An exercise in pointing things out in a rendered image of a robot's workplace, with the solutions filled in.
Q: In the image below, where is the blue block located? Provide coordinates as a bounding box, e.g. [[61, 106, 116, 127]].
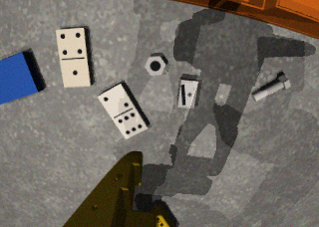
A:
[[0, 52, 44, 105]]

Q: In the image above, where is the white hex nut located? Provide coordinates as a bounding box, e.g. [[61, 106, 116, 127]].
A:
[[145, 56, 166, 76]]

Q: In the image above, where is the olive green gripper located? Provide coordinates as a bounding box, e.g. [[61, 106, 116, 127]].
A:
[[63, 151, 143, 227]]

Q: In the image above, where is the orange three-compartment bin rack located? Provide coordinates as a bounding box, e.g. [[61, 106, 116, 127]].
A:
[[171, 0, 319, 39]]

